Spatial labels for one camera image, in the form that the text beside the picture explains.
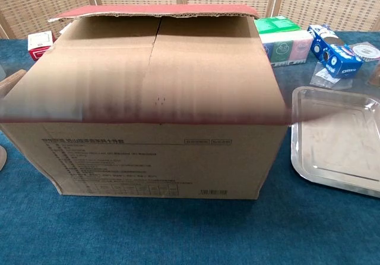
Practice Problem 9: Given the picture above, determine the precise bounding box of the blue Oreo cookie box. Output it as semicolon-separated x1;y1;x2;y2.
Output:
306;24;366;80

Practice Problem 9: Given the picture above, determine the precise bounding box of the clear tape roll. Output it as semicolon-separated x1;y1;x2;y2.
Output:
347;41;380;62

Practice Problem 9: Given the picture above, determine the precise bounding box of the stainless steel tray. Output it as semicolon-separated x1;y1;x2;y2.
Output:
290;85;380;199

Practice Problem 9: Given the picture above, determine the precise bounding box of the brown snack pack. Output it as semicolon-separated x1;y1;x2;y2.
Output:
367;59;380;87

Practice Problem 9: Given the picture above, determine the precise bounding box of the beige upturned bowl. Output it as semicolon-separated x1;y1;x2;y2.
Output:
0;146;8;172

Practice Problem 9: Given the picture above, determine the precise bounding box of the red and white small box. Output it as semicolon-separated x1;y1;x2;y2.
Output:
27;30;58;62

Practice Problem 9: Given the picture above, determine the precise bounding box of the bamboo folding screen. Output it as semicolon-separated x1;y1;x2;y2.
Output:
0;0;380;40

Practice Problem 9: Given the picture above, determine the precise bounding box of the wooden rolling pin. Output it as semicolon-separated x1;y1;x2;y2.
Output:
0;69;28;100

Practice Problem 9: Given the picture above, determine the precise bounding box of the small clear plastic bag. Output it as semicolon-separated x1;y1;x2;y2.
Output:
309;61;354;92

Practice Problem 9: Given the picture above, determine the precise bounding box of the large cardboard box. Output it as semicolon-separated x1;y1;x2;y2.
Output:
0;4;294;201

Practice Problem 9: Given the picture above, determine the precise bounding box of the pocket tissue multipack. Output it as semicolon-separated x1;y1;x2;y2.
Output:
259;29;314;68

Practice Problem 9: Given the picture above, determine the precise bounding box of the green carton box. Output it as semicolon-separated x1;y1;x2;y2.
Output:
254;15;302;36

